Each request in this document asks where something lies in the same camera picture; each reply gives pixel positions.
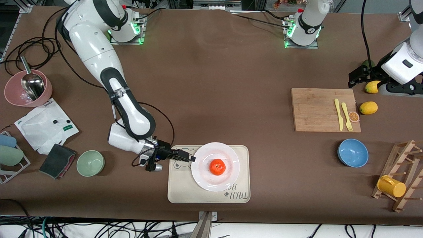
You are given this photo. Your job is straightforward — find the dark folded cloth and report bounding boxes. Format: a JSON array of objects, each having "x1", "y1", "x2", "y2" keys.
[{"x1": 39, "y1": 143, "x2": 77, "y2": 180}]

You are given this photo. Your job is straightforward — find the metal table bracket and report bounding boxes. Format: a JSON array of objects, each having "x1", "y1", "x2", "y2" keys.
[{"x1": 194, "y1": 211, "x2": 218, "y2": 238}]

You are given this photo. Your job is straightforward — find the white plate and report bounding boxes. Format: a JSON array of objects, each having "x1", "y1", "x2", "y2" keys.
[{"x1": 191, "y1": 142, "x2": 240, "y2": 192}]

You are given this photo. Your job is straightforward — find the metal scoop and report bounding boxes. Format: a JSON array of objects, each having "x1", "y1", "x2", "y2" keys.
[{"x1": 20, "y1": 56, "x2": 45, "y2": 100}]

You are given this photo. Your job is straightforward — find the wooden drying rack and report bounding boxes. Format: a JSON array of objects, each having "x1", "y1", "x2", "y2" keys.
[{"x1": 371, "y1": 139, "x2": 423, "y2": 213}]

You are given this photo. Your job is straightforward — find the pink bowl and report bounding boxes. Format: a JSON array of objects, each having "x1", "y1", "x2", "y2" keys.
[{"x1": 4, "y1": 69, "x2": 53, "y2": 107}]

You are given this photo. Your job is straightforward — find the green bowl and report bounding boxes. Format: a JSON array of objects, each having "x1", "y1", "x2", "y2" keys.
[{"x1": 76, "y1": 150, "x2": 105, "y2": 178}]

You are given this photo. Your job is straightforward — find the cream serving tray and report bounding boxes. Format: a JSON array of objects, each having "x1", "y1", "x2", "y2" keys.
[{"x1": 167, "y1": 145, "x2": 251, "y2": 204}]

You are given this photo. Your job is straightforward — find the black cable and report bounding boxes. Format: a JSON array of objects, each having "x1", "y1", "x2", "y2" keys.
[
  {"x1": 112, "y1": 102, "x2": 175, "y2": 167},
  {"x1": 231, "y1": 9, "x2": 293, "y2": 27},
  {"x1": 3, "y1": 6, "x2": 111, "y2": 90},
  {"x1": 361, "y1": 0, "x2": 379, "y2": 80}
]

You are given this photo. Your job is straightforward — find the blue cup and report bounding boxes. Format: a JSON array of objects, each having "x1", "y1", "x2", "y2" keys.
[{"x1": 0, "y1": 134, "x2": 17, "y2": 148}]

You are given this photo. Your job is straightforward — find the yellow plastic knife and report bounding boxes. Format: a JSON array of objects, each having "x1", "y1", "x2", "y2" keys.
[{"x1": 334, "y1": 98, "x2": 344, "y2": 132}]

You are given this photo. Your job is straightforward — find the white wire cup rack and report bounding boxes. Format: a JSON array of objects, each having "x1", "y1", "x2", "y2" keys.
[{"x1": 0, "y1": 130, "x2": 31, "y2": 184}]

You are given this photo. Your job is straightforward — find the blue bowl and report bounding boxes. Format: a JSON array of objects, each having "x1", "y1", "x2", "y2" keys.
[{"x1": 337, "y1": 139, "x2": 369, "y2": 168}]

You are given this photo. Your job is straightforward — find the white plastic bag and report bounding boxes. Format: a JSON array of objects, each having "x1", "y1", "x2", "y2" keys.
[{"x1": 15, "y1": 98, "x2": 80, "y2": 155}]

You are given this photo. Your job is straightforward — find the yellow lemon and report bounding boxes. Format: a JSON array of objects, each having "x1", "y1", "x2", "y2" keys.
[
  {"x1": 365, "y1": 80, "x2": 382, "y2": 94},
  {"x1": 359, "y1": 101, "x2": 378, "y2": 115}
]

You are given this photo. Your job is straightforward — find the orange fruit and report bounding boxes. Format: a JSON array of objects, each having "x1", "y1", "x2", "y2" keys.
[{"x1": 210, "y1": 159, "x2": 227, "y2": 176}]

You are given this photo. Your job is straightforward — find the yellow plastic fork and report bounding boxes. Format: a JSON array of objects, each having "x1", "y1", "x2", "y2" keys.
[{"x1": 341, "y1": 102, "x2": 354, "y2": 132}]

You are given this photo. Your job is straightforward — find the yellow cup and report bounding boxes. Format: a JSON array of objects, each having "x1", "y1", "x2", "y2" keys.
[{"x1": 377, "y1": 175, "x2": 406, "y2": 198}]

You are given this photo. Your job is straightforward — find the pale green cup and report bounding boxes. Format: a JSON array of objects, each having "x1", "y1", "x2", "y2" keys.
[{"x1": 0, "y1": 145, "x2": 24, "y2": 167}]

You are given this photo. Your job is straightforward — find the wooden cutting board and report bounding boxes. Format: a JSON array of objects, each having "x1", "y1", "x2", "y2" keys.
[{"x1": 291, "y1": 88, "x2": 362, "y2": 133}]

